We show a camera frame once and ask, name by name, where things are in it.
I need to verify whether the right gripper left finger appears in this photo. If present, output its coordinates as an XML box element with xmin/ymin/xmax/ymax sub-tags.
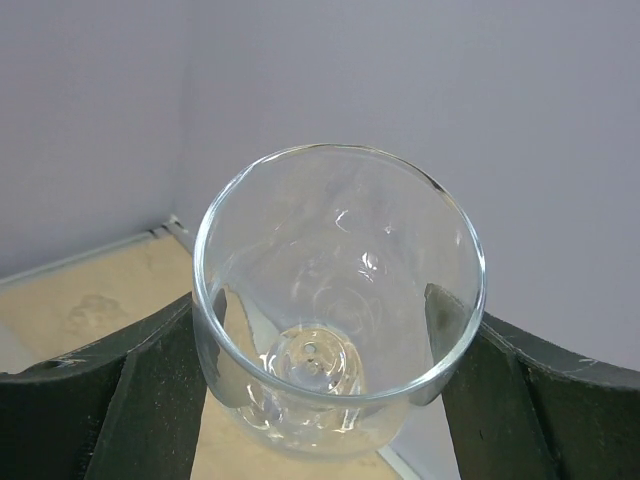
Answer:
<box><xmin>1</xmin><ymin>295</ymin><xmax>206</xmax><ymax>479</ymax></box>

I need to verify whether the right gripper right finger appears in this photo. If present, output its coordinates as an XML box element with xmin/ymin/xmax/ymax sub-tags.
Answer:
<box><xmin>442</xmin><ymin>314</ymin><xmax>639</xmax><ymax>479</ymax></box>

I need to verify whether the aluminium rail frame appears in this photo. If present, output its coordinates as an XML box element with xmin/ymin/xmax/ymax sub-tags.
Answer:
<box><xmin>0</xmin><ymin>214</ymin><xmax>194</xmax><ymax>296</ymax></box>

